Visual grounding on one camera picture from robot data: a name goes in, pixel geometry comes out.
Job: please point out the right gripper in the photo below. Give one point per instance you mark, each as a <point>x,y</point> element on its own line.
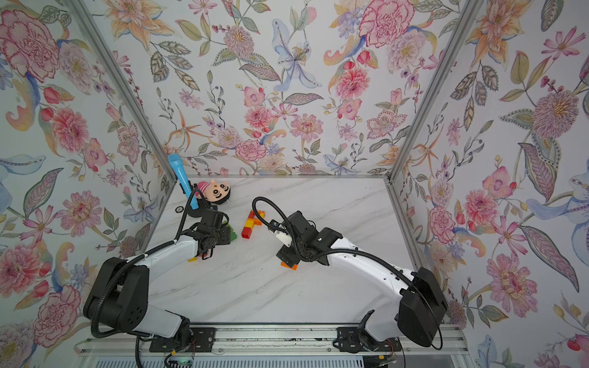
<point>288,257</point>

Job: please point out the yellow lego brick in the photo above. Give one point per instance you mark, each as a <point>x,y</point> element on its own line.
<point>249,224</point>

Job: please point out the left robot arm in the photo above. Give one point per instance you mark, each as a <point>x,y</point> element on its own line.
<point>118,302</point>

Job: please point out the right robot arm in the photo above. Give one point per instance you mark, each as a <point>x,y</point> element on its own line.
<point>416,306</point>

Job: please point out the plush doll head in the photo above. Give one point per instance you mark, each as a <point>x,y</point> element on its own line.
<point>214,192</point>

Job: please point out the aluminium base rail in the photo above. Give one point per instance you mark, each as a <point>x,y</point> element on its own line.
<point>275,345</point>

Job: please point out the blue tube on stand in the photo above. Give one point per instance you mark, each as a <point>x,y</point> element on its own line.
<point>176,163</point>

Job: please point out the red square lego brick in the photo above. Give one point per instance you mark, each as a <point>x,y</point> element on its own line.
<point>246,233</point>

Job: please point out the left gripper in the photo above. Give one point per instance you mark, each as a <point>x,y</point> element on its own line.
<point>226,233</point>

